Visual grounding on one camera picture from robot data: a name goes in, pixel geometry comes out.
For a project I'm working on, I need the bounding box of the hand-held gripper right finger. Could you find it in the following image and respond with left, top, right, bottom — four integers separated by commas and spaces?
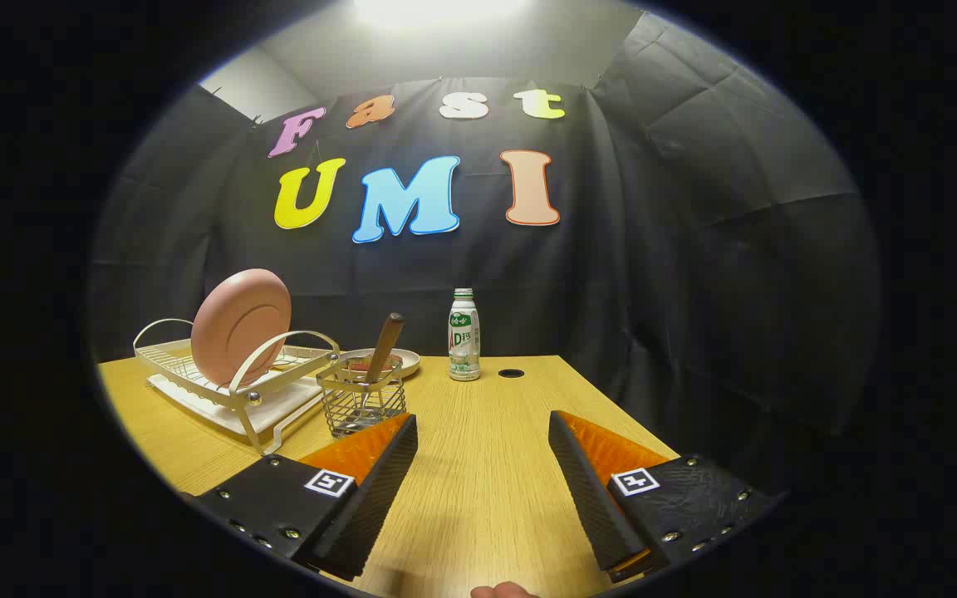
548, 410, 783, 584

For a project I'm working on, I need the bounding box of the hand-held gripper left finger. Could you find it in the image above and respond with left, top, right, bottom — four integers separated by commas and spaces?
182, 413, 419, 582

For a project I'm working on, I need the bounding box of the metal wire basket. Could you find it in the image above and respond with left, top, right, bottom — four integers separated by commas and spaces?
317, 355, 409, 439

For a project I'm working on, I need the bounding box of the white wire dish rack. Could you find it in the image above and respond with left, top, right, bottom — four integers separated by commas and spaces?
132, 318, 342, 456

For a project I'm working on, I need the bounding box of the wooden handle spoon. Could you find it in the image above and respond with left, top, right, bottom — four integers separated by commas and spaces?
354, 312, 405, 429

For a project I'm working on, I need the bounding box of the pink plate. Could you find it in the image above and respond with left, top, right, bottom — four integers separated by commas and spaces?
190, 268, 292, 389

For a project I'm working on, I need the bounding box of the beige round plate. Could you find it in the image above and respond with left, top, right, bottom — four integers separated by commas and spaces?
337, 348, 421, 380

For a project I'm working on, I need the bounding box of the white drink bottle green label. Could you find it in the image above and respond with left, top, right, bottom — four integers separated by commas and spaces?
448, 287, 482, 382

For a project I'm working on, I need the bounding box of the black backdrop cloth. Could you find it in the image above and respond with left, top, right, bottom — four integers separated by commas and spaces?
88, 8, 882, 466

